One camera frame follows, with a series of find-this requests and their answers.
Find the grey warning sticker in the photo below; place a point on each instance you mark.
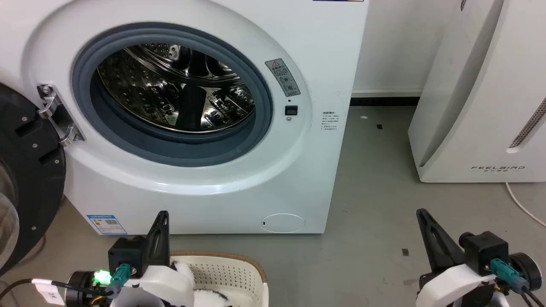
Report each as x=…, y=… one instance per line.
x=283, y=79

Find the grey rubber door gasket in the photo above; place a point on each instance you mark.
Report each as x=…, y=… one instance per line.
x=170, y=149

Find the white front-load washing machine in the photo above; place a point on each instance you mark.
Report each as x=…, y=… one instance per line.
x=315, y=170

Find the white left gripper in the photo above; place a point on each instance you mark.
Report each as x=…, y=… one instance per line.
x=164, y=285

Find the black washing machine door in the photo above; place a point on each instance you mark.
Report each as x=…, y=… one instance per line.
x=30, y=170

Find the white air purifier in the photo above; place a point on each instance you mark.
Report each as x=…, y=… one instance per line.
x=469, y=106

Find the white fluffy plush toy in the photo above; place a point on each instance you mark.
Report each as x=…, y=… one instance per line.
x=209, y=295

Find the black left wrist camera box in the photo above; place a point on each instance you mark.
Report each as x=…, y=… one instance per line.
x=128, y=251

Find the black door lock slot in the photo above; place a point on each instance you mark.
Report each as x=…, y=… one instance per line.
x=291, y=111

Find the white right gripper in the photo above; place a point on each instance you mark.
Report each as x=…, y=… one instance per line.
x=452, y=283

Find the small printed text label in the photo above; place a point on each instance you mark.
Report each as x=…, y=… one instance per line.
x=330, y=120

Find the metal door hinge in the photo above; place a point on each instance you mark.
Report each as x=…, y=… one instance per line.
x=57, y=115

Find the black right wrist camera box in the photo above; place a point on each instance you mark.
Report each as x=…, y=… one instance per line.
x=486, y=251

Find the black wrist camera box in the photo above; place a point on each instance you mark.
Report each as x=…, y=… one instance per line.
x=486, y=251
x=128, y=251

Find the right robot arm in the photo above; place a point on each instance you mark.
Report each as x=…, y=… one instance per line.
x=527, y=268

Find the blue energy label sticker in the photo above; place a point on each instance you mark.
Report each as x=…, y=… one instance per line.
x=106, y=224

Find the round white filter cover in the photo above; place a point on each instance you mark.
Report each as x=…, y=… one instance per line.
x=283, y=223

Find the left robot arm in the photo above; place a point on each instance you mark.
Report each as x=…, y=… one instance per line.
x=83, y=288

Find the stainless steel washing machine drum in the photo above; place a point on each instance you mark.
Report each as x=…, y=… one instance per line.
x=149, y=94

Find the white perforated laundry basket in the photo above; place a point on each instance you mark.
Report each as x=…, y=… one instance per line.
x=239, y=273

